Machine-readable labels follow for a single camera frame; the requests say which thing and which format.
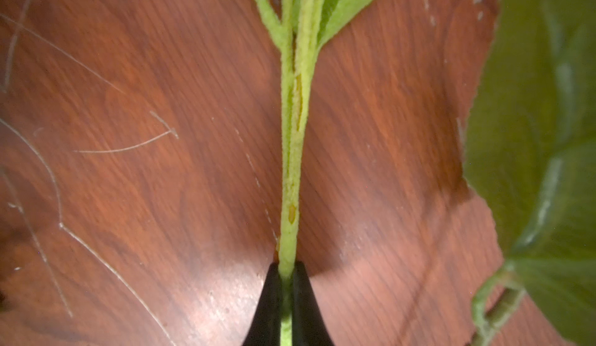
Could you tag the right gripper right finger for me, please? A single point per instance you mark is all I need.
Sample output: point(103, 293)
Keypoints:
point(308, 327)

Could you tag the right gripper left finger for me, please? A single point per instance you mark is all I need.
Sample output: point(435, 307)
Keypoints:
point(265, 327)

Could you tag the blue hydrangea flower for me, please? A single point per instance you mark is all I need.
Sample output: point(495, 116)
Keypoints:
point(530, 154)

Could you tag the orange flower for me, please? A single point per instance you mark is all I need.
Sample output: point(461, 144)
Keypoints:
point(299, 29)

